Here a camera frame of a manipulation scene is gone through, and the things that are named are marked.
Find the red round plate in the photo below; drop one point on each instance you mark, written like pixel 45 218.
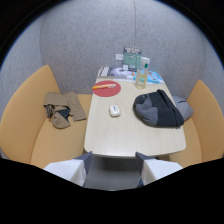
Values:
pixel 106 89

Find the grey cushion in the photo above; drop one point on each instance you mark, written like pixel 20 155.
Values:
pixel 182 107

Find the blue white packet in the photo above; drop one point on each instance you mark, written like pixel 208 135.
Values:
pixel 154 77

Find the white wall socket plate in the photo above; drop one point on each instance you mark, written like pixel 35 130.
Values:
pixel 119 57

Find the orange yellow toothbrush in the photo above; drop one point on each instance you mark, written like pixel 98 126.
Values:
pixel 103 86

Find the clear bottle yellow liquid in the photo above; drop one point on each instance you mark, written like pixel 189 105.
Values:
pixel 141 77

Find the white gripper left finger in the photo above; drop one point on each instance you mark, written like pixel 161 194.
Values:
pixel 74 168

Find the light wood table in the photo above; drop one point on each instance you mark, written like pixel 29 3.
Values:
pixel 133 130

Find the grey printed magazine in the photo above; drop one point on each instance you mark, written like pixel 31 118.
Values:
pixel 117 72

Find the teal box with items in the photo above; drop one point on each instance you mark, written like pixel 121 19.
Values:
pixel 132 57

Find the black grey knit hat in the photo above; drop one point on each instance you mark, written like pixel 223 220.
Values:
pixel 159 109

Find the orange upholstered bench seat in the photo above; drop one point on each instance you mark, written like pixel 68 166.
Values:
pixel 43 123
pixel 201 128

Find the brown folded garment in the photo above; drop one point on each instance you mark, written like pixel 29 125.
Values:
pixel 63 109

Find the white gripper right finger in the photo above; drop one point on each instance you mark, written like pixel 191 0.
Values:
pixel 154 168

